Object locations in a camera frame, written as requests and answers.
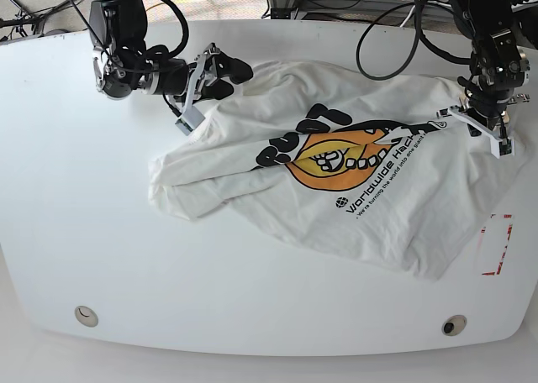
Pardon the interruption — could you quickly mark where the white printed T-shirt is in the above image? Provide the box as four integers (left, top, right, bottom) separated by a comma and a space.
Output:
149, 61, 528, 281

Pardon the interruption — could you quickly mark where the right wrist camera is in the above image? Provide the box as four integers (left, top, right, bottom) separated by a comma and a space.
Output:
175, 107, 205, 135

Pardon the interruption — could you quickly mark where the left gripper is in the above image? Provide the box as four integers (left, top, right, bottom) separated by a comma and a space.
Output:
436, 93, 525, 147

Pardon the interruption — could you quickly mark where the yellow cable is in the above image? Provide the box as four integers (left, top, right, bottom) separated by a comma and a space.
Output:
145, 0, 186, 13

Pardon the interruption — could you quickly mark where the right table grommet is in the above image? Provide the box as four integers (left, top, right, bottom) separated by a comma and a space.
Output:
441, 315, 467, 337

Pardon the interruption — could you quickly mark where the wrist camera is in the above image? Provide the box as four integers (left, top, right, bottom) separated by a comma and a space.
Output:
175, 107, 205, 135
489, 136, 515, 159

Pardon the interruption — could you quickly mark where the left table grommet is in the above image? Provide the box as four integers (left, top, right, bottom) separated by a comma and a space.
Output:
74, 306, 98, 328

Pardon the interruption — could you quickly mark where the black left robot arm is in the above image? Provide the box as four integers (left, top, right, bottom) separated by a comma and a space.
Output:
448, 0, 530, 158

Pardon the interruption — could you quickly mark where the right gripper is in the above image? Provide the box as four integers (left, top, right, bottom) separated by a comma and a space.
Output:
182, 43, 253, 106

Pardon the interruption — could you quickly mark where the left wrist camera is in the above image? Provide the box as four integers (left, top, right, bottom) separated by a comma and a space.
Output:
489, 136, 515, 159

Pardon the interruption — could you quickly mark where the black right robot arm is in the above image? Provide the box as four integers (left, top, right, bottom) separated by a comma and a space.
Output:
87, 0, 253, 113

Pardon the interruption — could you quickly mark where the red tape rectangle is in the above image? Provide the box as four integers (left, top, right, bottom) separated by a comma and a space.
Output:
475, 214, 514, 276

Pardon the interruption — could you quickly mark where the table grommet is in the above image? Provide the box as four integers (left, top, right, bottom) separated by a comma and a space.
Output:
441, 315, 467, 337
74, 306, 98, 328

